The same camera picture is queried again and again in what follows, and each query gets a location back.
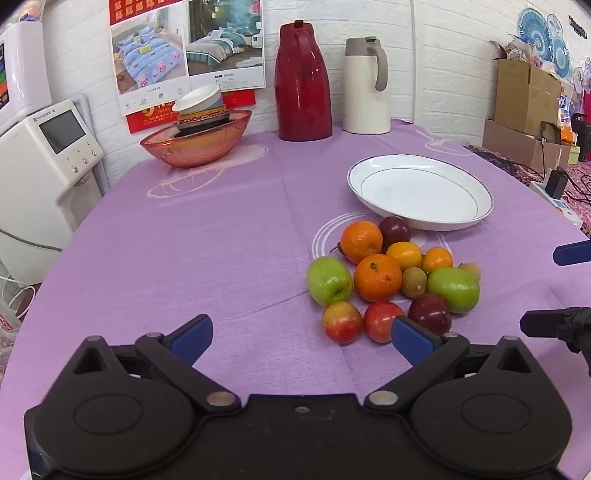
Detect green apple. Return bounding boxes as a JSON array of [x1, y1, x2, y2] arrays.
[[427, 267, 480, 314], [305, 256, 353, 307]]

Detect brown kiwi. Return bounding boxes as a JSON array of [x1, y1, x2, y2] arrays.
[[401, 267, 428, 299], [458, 263, 481, 282]]

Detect patterned brown cloth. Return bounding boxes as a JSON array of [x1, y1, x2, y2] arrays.
[[464, 144, 590, 237]]

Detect black power adapter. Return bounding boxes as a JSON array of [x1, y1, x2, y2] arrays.
[[545, 166, 569, 199]]

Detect front large orange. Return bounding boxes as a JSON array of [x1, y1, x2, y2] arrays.
[[353, 254, 403, 303]]

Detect large orange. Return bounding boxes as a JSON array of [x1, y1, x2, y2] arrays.
[[353, 254, 403, 303], [338, 220, 383, 265]]

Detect small orange citrus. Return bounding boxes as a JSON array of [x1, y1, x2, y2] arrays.
[[421, 247, 454, 274]]

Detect flat cardboard box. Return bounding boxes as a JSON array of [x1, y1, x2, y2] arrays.
[[482, 120, 570, 175]]

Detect yellow-orange small citrus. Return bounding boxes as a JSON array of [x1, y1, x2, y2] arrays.
[[386, 241, 423, 271]]

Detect purple tablecloth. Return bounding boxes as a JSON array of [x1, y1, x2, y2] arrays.
[[1, 121, 590, 479]]

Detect dark plum near plate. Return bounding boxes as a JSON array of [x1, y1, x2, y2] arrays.
[[378, 216, 412, 253]]

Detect back large orange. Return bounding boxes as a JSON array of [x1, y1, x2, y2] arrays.
[[338, 220, 383, 265]]

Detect white ceramic plate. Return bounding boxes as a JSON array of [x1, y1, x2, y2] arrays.
[[346, 154, 494, 232]]

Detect large cardboard box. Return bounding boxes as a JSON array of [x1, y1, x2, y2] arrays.
[[492, 41, 562, 138]]

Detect orange glass bowl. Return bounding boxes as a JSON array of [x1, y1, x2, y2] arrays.
[[140, 109, 252, 169]]

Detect white water dispenser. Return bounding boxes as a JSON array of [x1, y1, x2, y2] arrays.
[[1, 100, 103, 284]]

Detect stacked patterned bowls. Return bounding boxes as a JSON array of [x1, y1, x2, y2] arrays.
[[172, 84, 229, 138]]

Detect white thermos jug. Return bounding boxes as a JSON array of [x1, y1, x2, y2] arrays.
[[342, 36, 391, 135]]

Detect red thermos jug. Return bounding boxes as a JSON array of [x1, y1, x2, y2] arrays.
[[274, 20, 332, 142]]

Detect bedding calendar poster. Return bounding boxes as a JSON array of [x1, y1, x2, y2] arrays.
[[108, 0, 266, 116]]

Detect blue decorative wall plates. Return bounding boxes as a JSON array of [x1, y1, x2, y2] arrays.
[[517, 6, 590, 93]]

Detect white wall-mounted purifier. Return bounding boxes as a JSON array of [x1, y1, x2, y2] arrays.
[[0, 21, 52, 134]]

